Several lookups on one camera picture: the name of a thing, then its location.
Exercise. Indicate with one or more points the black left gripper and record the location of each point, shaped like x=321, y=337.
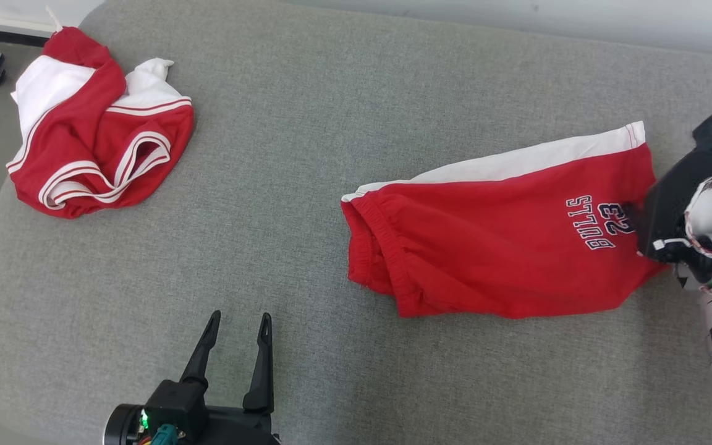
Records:
x=238, y=429

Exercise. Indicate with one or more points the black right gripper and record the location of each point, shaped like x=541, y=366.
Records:
x=665, y=210

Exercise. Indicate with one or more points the red shorts with white panel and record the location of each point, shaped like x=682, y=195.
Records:
x=486, y=247

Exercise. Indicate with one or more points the red white striped jersey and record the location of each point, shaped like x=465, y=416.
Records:
x=84, y=130

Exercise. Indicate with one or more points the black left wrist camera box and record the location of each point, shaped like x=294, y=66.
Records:
x=173, y=402

